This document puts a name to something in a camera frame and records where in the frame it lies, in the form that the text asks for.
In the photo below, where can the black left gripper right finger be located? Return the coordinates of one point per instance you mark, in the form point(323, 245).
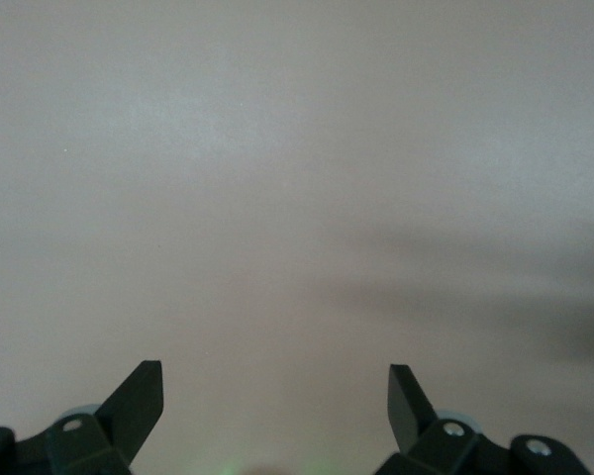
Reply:
point(411, 415)

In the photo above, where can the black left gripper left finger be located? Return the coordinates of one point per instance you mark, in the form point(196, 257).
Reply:
point(128, 410)

